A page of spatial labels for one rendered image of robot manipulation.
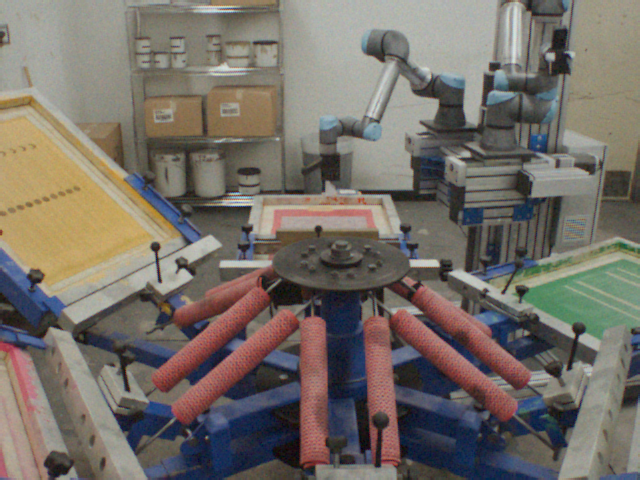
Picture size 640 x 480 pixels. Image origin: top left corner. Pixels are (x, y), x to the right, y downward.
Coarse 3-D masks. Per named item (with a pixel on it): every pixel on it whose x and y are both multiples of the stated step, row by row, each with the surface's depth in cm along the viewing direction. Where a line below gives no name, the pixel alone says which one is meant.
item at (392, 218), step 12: (264, 204) 289; (276, 204) 289; (288, 204) 289; (300, 204) 289; (312, 204) 289; (324, 204) 289; (336, 204) 289; (348, 204) 289; (360, 204) 289; (372, 204) 290; (384, 204) 281; (252, 216) 266; (396, 216) 266; (396, 228) 254
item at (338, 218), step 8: (328, 216) 276; (336, 216) 276; (344, 216) 276; (352, 216) 276; (360, 216) 276; (368, 216) 277; (328, 224) 268; (336, 224) 268; (344, 224) 268; (352, 224) 268; (360, 224) 268; (368, 224) 268
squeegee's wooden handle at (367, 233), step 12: (288, 228) 234; (300, 228) 234; (312, 228) 234; (324, 228) 234; (336, 228) 234; (348, 228) 234; (360, 228) 234; (372, 228) 234; (276, 240) 234; (288, 240) 234; (300, 240) 234
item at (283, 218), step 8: (280, 216) 276; (288, 216) 276; (296, 216) 276; (304, 216) 276; (312, 216) 276; (320, 216) 276; (280, 224) 268; (288, 224) 268; (296, 224) 268; (304, 224) 268; (312, 224) 268; (320, 224) 268; (272, 232) 260; (272, 256) 238
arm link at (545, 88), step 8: (528, 72) 231; (536, 72) 230; (544, 72) 227; (528, 80) 229; (536, 80) 229; (544, 80) 228; (552, 80) 227; (528, 88) 230; (536, 88) 230; (544, 88) 229; (552, 88) 229; (536, 96) 232; (544, 96) 230; (552, 96) 230
